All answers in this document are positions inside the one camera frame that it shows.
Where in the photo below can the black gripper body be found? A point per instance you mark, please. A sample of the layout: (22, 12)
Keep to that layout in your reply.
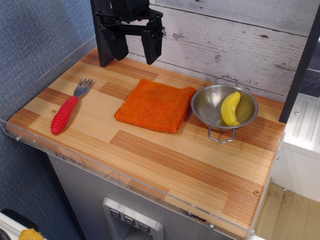
(130, 17)

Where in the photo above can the yellow object bottom left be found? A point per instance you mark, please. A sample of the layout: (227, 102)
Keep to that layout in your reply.
(30, 234)

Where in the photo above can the fork with red handle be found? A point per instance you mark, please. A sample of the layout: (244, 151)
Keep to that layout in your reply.
(61, 118)

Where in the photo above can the clear acrylic guard rail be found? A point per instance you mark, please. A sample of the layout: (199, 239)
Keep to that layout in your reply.
(208, 182)

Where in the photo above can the steel bowl with handles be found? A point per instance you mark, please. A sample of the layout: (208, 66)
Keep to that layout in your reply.
(206, 105)

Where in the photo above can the black vertical post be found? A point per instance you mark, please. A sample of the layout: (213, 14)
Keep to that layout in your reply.
(304, 62)
(104, 53)

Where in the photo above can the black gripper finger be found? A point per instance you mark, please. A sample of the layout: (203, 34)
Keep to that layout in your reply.
(152, 44)
(116, 44)

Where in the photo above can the orange cloth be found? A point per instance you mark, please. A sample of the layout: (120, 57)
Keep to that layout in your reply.
(156, 106)

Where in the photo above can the grey toy fridge cabinet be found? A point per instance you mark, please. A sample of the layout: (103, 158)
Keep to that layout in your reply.
(85, 192)

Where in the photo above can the yellow toy banana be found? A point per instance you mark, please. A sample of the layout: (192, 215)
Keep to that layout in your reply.
(228, 109)

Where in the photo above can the black vertical post left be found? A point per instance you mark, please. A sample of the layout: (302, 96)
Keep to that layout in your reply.
(104, 53)

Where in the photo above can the white toy sink unit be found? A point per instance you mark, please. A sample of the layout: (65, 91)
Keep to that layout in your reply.
(297, 164)

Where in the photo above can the black vertical post right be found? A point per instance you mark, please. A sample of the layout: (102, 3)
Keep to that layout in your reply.
(304, 62)

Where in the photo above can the silver dispenser panel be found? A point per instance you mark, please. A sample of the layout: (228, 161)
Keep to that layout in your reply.
(126, 223)

